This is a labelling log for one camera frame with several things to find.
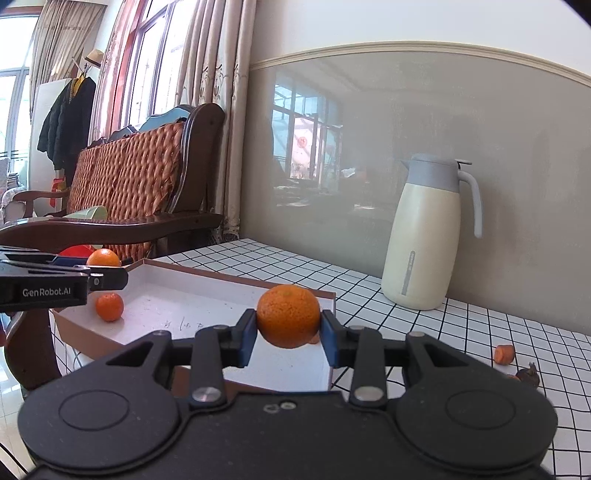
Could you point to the wicker-backed chair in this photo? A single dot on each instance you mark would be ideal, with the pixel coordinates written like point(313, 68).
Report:
point(194, 175)

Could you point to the large orange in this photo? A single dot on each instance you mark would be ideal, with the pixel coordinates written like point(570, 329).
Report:
point(288, 316)

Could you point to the cardboard tray with white inside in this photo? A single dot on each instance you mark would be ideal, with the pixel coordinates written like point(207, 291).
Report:
point(194, 304)

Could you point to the straw hat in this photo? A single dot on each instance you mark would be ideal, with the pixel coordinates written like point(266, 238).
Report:
point(94, 57)

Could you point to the pink curtain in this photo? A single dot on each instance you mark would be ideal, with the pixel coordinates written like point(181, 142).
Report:
point(117, 60)

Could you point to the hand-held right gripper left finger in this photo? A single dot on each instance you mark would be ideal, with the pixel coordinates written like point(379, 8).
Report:
point(248, 339)

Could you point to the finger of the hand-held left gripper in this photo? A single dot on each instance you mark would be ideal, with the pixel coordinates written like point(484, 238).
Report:
point(69, 261)
point(108, 278)

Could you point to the cream thermos jug grey lid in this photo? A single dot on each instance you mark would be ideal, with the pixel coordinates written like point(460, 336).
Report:
point(422, 240)

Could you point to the white grid tablecloth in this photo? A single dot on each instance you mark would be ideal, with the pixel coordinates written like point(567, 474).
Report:
point(461, 332)

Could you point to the beige patterned curtain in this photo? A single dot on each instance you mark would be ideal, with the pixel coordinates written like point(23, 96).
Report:
point(221, 92)

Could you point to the medium orange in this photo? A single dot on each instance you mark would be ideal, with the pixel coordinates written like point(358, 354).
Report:
point(104, 257)

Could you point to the black jackets on rack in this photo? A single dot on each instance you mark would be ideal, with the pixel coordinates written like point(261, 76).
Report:
point(64, 124)

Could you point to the small orange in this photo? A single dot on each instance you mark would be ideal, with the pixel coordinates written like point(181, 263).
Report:
point(110, 307)

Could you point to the red plastic item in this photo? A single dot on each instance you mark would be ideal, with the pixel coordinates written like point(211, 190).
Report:
point(76, 251)

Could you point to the window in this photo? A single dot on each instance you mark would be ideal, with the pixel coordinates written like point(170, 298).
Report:
point(157, 55)

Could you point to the orange persimmon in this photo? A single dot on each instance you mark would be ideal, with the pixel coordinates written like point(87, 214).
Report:
point(504, 354)

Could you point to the dark dried fruit piece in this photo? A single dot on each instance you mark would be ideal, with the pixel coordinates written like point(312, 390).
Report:
point(530, 374)

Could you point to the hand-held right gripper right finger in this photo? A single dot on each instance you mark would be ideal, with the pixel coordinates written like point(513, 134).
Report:
point(328, 339)

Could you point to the green plastic cup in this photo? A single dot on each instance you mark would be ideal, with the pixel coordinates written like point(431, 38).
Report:
point(90, 213)

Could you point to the woven orange sofa cushion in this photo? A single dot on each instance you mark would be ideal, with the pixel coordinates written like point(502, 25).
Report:
point(124, 180)

